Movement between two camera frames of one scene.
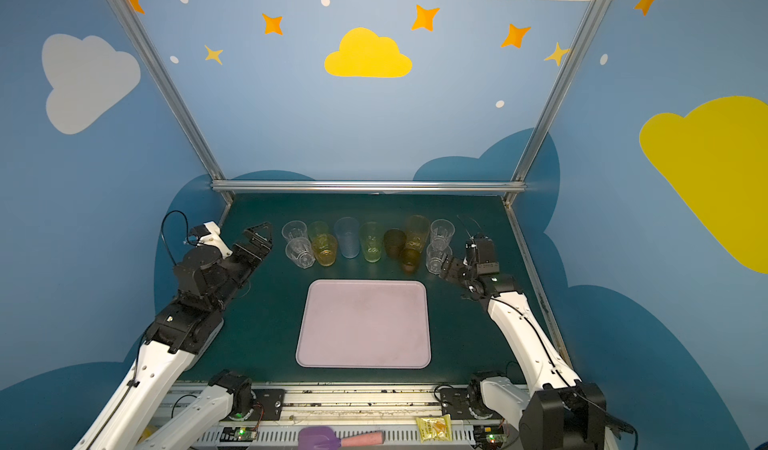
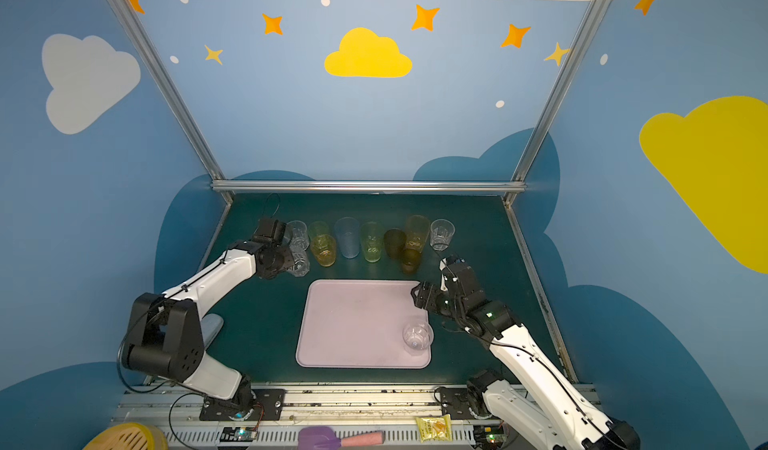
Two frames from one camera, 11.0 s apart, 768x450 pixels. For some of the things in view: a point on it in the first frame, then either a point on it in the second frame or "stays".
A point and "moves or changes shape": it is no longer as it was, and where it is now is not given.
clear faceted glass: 435,256 to 417,338
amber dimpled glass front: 410,260 stays
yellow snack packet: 435,428 stays
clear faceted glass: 442,230 stays
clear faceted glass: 299,251 moves or changes shape
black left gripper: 249,248 to 288,252
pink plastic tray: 363,324 stays
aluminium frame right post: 545,120 stays
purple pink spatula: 323,438 stays
